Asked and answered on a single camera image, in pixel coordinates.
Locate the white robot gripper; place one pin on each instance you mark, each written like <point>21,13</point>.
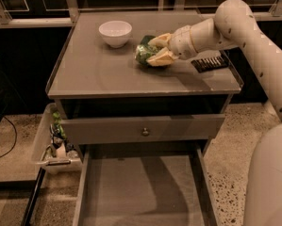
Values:
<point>181,42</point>

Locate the green soda can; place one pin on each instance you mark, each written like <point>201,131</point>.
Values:
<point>144,51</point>

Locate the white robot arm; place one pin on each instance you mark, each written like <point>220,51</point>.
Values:
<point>234,24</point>

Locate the grey drawer cabinet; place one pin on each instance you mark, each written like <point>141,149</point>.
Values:
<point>91,69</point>

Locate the brass drawer knob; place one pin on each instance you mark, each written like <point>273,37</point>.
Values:
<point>145,132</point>

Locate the grey top drawer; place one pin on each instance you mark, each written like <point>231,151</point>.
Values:
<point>121,120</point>

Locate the grey open middle drawer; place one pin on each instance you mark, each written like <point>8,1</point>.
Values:
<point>145,184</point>

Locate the green and yellow sponge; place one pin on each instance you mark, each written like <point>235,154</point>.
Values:
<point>146,39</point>

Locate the white ceramic bowl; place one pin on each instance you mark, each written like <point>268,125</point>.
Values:
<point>115,33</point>

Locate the metal railing frame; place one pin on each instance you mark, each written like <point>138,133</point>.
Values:
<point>115,7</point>

